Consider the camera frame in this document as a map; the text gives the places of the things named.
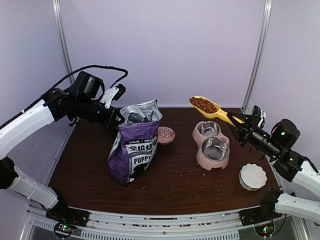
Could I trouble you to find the brown pet food kibble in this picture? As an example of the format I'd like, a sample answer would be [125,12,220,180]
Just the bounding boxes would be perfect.
[189,97,218,114]

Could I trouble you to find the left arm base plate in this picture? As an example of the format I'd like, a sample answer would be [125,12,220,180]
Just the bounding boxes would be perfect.
[43,206,90,227]

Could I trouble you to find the front steel feeder bowl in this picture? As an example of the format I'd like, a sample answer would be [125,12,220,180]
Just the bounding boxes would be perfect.
[200,137,230,162]

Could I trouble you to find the aluminium frame post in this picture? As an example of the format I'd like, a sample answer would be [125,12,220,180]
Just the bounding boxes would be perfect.
[52,0,72,73]
[241,0,273,113]

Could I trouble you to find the yellow plastic scoop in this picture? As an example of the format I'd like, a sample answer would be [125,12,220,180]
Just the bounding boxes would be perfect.
[188,96,243,126]

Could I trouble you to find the pink double pet feeder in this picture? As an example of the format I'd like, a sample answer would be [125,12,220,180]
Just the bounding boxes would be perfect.
[192,121,230,171]

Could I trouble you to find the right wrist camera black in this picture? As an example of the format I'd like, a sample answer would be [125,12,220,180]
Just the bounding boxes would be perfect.
[251,105,267,129]

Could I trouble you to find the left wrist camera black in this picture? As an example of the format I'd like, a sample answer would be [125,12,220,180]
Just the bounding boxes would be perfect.
[99,84,127,109]

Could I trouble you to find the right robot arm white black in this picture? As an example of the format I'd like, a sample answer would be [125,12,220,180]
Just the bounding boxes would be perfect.
[226,113,320,224]

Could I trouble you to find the steel feeder bowl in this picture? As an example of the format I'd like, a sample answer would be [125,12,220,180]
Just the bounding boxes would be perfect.
[200,137,230,162]
[197,121,221,137]

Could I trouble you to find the left aluminium frame post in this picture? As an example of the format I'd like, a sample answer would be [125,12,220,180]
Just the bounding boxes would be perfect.
[52,0,72,73]

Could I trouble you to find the red patterned small bowl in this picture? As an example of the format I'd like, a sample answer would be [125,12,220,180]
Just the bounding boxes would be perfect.
[158,126,176,146]

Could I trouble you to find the front aluminium rail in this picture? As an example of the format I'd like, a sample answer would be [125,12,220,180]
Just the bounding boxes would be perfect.
[24,197,311,240]

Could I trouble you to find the white scalloped ceramic bowl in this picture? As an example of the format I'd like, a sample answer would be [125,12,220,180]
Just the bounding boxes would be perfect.
[239,163,268,192]

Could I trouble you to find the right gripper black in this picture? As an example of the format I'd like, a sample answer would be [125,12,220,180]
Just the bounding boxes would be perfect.
[225,113,282,161]

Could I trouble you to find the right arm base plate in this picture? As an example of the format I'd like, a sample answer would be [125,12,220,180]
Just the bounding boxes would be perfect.
[239,206,282,226]

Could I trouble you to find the purple pet food bag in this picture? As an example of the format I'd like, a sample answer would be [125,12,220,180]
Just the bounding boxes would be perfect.
[107,99,163,186]

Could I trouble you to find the right aluminium frame post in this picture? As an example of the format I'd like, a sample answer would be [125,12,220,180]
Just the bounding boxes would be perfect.
[241,0,273,113]

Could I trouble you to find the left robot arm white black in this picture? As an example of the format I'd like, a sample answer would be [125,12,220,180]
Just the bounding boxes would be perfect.
[0,71,126,222]

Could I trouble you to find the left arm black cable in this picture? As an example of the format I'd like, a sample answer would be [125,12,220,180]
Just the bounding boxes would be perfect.
[49,64,129,93]

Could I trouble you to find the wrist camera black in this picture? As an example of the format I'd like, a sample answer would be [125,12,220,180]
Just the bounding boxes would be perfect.
[251,105,267,129]
[99,84,127,109]

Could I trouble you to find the rear steel feeder bowl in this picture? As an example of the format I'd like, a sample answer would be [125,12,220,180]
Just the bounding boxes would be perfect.
[197,121,221,137]

